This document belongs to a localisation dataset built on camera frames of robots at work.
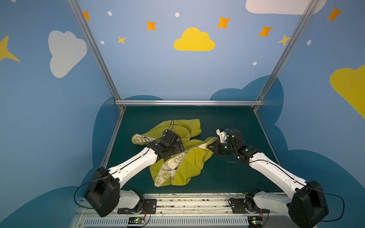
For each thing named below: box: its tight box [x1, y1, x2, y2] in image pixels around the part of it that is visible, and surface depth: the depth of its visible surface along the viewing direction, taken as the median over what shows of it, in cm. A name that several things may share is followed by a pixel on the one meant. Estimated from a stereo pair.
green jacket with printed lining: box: [131, 119, 219, 187], surface depth 84 cm
